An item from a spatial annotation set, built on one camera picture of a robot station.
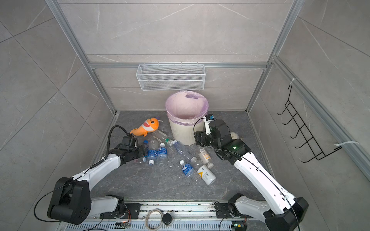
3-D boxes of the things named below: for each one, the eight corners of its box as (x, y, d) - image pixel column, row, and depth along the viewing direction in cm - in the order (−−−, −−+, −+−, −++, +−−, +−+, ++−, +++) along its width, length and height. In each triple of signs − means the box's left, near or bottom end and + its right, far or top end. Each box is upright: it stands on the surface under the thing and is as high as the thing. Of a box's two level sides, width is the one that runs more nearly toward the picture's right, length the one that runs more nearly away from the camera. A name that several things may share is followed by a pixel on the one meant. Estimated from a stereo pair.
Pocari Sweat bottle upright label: (156, 166, 91) (155, 162, 86) (159, 146, 100) (158, 142, 96) (166, 166, 91) (165, 162, 86) (168, 146, 100) (167, 142, 96)
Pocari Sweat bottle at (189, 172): (195, 186, 83) (195, 183, 79) (177, 167, 90) (177, 163, 86) (201, 179, 85) (202, 176, 81) (183, 161, 93) (183, 157, 89)
